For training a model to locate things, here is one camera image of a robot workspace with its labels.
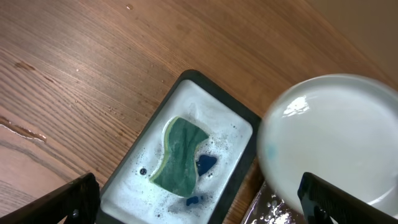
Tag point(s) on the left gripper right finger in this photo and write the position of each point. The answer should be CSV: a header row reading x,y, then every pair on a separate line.
x,y
323,203

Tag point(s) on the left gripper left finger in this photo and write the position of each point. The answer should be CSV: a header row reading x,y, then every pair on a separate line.
x,y
75,202

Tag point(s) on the light blue plate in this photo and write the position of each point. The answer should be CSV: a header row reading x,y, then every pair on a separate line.
x,y
342,128

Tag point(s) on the green yellow sponge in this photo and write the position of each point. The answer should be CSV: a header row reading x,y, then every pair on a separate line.
x,y
177,173

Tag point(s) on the dark soapy water tray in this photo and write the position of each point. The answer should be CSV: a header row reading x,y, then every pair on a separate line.
x,y
226,157

